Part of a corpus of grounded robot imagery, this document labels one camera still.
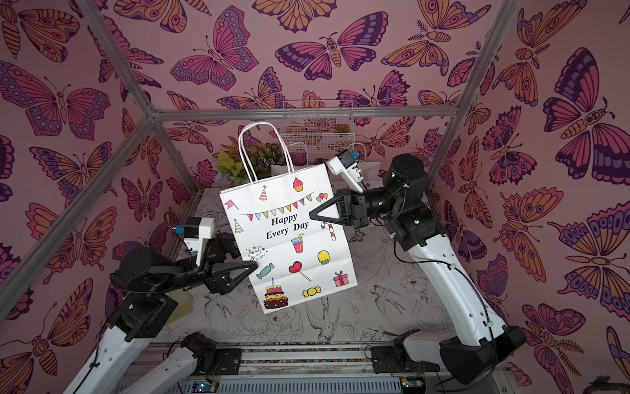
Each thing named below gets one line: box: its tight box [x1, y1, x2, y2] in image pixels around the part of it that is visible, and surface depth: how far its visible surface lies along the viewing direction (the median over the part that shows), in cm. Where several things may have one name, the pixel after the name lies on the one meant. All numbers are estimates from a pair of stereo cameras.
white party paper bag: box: [219, 122, 359, 315], surface depth 49 cm
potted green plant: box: [212, 142, 286, 189], surface depth 99 cm
